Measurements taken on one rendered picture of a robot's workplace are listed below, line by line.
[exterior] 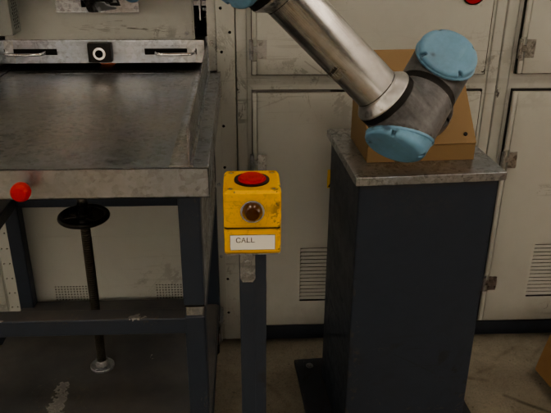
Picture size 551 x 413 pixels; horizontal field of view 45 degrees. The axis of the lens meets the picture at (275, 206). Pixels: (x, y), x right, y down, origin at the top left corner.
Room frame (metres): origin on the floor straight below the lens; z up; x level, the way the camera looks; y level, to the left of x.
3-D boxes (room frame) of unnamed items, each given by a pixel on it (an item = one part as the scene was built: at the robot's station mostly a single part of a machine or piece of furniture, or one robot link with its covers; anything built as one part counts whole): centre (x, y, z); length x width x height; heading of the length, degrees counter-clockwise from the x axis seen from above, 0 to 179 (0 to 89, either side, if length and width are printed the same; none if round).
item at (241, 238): (0.88, 0.03, 0.85); 0.08 x 0.08 x 0.10; 3
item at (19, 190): (1.03, 0.42, 0.82); 0.04 x 0.03 x 0.03; 3
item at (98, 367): (1.39, 0.44, 0.18); 0.06 x 0.06 x 0.02
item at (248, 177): (0.88, 0.03, 0.90); 0.04 x 0.04 x 0.02
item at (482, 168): (1.43, -0.30, 0.74); 0.32 x 0.32 x 0.02; 7
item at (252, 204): (0.83, 0.03, 0.87); 0.03 x 0.01 x 0.03; 93
